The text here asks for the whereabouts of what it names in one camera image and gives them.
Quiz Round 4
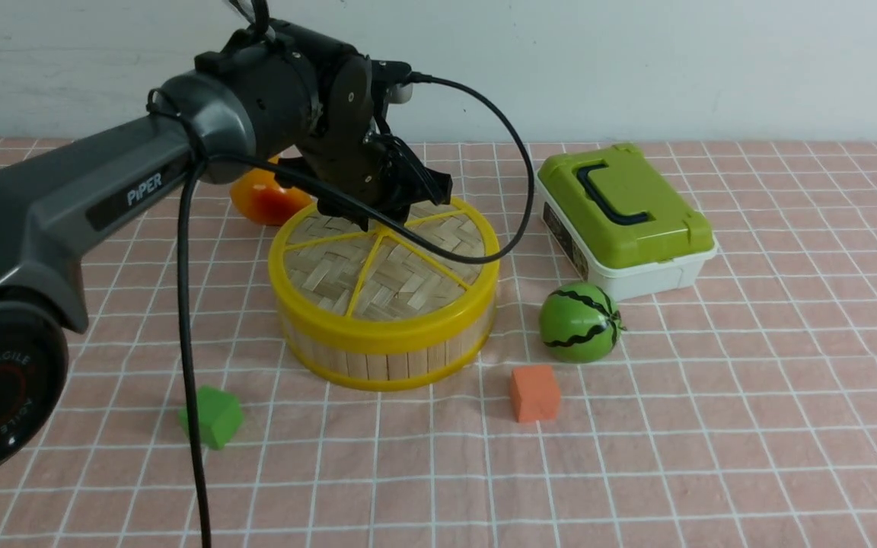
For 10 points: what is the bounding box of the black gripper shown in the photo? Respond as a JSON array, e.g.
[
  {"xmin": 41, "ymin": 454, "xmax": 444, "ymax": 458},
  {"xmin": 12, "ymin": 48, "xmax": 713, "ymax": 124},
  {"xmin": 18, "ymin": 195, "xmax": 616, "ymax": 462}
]
[{"xmin": 279, "ymin": 46, "xmax": 453, "ymax": 231}]

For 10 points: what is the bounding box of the yellow woven steamer lid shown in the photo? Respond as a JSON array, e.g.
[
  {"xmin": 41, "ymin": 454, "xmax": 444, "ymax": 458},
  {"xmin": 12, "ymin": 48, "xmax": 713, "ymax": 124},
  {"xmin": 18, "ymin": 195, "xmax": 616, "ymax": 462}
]
[{"xmin": 269, "ymin": 205, "xmax": 500, "ymax": 320}]

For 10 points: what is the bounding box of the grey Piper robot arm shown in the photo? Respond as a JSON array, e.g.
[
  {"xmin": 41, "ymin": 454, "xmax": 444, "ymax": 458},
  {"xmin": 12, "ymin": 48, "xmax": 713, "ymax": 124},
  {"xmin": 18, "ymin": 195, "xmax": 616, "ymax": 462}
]
[{"xmin": 0, "ymin": 20, "xmax": 453, "ymax": 466}]

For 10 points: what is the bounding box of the yellow bamboo steamer basket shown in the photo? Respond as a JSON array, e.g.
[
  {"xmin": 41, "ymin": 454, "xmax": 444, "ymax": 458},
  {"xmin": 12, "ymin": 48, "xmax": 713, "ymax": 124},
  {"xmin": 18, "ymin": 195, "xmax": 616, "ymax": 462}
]
[{"xmin": 277, "ymin": 287, "xmax": 496, "ymax": 392}]

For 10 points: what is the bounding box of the orange toy mango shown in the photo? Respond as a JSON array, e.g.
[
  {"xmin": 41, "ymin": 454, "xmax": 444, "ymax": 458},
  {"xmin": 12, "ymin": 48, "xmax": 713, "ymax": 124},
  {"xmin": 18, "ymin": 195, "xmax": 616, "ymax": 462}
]
[{"xmin": 229, "ymin": 167, "xmax": 314, "ymax": 228}]

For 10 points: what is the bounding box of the green toy watermelon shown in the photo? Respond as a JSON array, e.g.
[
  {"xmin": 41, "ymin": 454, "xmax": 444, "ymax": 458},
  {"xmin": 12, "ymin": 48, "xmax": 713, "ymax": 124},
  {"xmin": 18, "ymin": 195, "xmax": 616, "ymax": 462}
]
[{"xmin": 538, "ymin": 282, "xmax": 624, "ymax": 364}]

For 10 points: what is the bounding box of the green white lunch box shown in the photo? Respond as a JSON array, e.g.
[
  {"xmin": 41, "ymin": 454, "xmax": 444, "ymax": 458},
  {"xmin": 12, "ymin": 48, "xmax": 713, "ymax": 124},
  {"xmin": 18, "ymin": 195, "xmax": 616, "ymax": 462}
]
[{"xmin": 536, "ymin": 143, "xmax": 718, "ymax": 301}]

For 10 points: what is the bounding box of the orange foam cube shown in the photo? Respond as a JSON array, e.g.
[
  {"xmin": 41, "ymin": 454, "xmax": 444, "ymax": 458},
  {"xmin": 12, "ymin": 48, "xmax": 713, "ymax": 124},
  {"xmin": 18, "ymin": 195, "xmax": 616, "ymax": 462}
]
[{"xmin": 509, "ymin": 364, "xmax": 563, "ymax": 423}]

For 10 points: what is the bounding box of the green foam cube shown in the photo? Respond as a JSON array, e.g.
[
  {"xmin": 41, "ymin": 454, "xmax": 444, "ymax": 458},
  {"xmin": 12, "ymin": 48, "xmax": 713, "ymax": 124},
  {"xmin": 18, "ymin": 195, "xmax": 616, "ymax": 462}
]
[{"xmin": 195, "ymin": 385, "xmax": 244, "ymax": 451}]

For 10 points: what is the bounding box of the pink checkered tablecloth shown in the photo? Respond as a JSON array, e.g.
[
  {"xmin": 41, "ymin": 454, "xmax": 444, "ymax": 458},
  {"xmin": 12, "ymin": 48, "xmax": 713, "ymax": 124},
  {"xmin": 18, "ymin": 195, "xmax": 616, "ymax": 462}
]
[{"xmin": 0, "ymin": 142, "xmax": 877, "ymax": 547}]

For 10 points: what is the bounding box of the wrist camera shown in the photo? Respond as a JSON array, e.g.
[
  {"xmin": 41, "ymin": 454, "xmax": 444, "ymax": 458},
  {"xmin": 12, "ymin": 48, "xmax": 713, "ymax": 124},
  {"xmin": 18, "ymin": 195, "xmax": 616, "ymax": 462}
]
[{"xmin": 370, "ymin": 60, "xmax": 416, "ymax": 107}]

